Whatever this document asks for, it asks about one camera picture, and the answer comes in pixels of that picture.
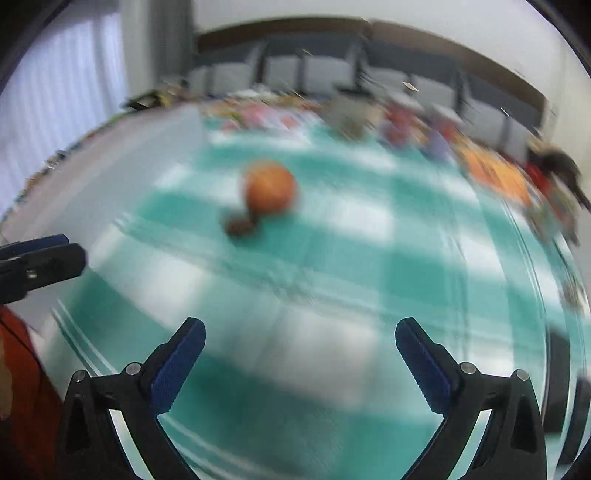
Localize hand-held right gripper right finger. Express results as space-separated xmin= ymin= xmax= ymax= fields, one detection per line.
xmin=395 ymin=317 xmax=548 ymax=480

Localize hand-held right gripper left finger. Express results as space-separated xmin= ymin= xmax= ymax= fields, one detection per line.
xmin=55 ymin=317 xmax=206 ymax=480

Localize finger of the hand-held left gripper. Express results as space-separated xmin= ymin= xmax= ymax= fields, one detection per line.
xmin=0 ymin=243 xmax=88 ymax=304
xmin=0 ymin=234 xmax=70 ymax=260

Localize dark wrinkled date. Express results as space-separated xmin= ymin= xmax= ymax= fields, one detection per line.
xmin=223 ymin=215 xmax=260 ymax=239

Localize red apple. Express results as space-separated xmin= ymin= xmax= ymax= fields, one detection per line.
xmin=241 ymin=161 xmax=300 ymax=217

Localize white board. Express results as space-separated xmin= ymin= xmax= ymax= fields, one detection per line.
xmin=0 ymin=105 xmax=206 ymax=259

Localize red patterned clothing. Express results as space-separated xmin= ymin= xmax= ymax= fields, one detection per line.
xmin=0 ymin=304 xmax=64 ymax=480

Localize large black smartphone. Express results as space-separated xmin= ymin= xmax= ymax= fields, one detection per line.
xmin=545 ymin=331 xmax=578 ymax=435

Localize white sheer curtain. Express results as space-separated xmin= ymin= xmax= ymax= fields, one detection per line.
xmin=0 ymin=9 xmax=130 ymax=217

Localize green plaid cloth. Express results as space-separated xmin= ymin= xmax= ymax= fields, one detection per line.
xmin=39 ymin=104 xmax=591 ymax=480

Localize purple labelled can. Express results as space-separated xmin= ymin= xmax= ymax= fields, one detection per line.
xmin=424 ymin=111 xmax=463 ymax=161

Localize grey curtain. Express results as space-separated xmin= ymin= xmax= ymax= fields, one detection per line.
xmin=119 ymin=0 xmax=197 ymax=100

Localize black bag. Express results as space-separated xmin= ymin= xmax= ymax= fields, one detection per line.
xmin=530 ymin=144 xmax=591 ymax=209

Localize orange labelled can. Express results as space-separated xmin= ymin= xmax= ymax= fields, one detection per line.
xmin=382 ymin=104 xmax=424 ymax=149

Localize clear glass jar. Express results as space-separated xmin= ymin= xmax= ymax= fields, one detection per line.
xmin=329 ymin=95 xmax=376 ymax=140

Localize pink snack packet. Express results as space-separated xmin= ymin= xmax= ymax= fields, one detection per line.
xmin=231 ymin=104 xmax=282 ymax=132

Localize brown headboard panel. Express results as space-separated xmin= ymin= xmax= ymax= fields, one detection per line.
xmin=369 ymin=20 xmax=550 ymax=112
xmin=195 ymin=17 xmax=371 ymax=52

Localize grey strapped pillow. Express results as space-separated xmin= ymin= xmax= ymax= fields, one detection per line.
xmin=261 ymin=44 xmax=361 ymax=97
xmin=462 ymin=85 xmax=548 ymax=160
xmin=362 ymin=65 xmax=465 ymax=121
xmin=188 ymin=46 xmax=262 ymax=95

